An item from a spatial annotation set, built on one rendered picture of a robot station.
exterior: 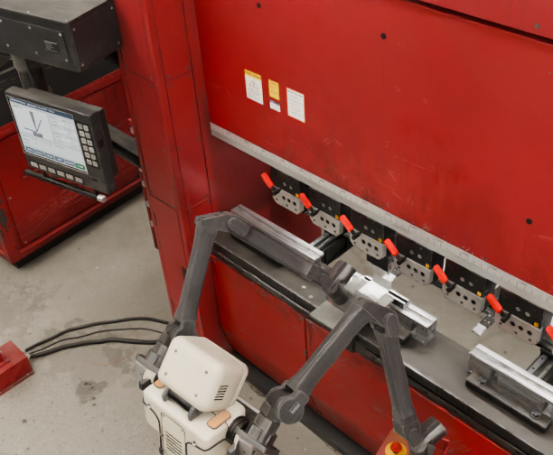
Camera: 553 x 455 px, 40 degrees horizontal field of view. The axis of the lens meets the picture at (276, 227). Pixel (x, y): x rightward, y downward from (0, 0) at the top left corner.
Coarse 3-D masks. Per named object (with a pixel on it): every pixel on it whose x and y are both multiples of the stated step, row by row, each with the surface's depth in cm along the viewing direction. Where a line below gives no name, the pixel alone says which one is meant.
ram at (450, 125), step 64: (256, 0) 247; (320, 0) 225; (384, 0) 208; (256, 64) 263; (320, 64) 239; (384, 64) 219; (448, 64) 202; (512, 64) 188; (256, 128) 282; (320, 128) 255; (384, 128) 232; (448, 128) 214; (512, 128) 198; (384, 192) 247; (448, 192) 226; (512, 192) 208; (448, 256) 240; (512, 256) 220
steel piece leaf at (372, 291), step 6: (372, 282) 283; (366, 288) 280; (372, 288) 280; (378, 288) 280; (384, 288) 280; (360, 294) 277; (366, 294) 278; (372, 294) 278; (378, 294) 277; (384, 294) 277; (372, 300) 273
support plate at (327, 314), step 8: (352, 280) 284; (360, 280) 284; (352, 288) 281; (360, 288) 281; (360, 296) 278; (384, 296) 277; (328, 304) 275; (384, 304) 274; (312, 312) 272; (320, 312) 272; (328, 312) 272; (336, 312) 272; (320, 320) 269; (328, 320) 269; (336, 320) 269
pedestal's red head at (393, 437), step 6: (390, 432) 257; (396, 432) 256; (390, 438) 255; (396, 438) 255; (402, 438) 255; (384, 444) 253; (378, 450) 251; (384, 450) 251; (408, 450) 251; (444, 450) 250
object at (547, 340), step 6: (348, 234) 320; (444, 264) 291; (444, 270) 288; (438, 282) 294; (486, 312) 281; (552, 318) 266; (552, 324) 263; (546, 336) 265; (540, 342) 268; (546, 342) 267; (552, 342) 264
